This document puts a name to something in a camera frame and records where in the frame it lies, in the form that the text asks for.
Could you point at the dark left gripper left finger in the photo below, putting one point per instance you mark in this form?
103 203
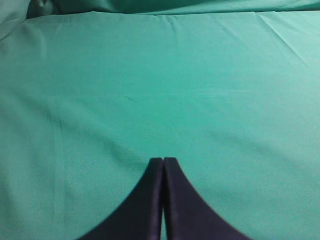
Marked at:
139 216

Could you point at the green cloth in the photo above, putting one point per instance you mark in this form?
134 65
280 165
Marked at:
88 96

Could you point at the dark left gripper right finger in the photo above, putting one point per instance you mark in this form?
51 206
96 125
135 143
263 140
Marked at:
187 215

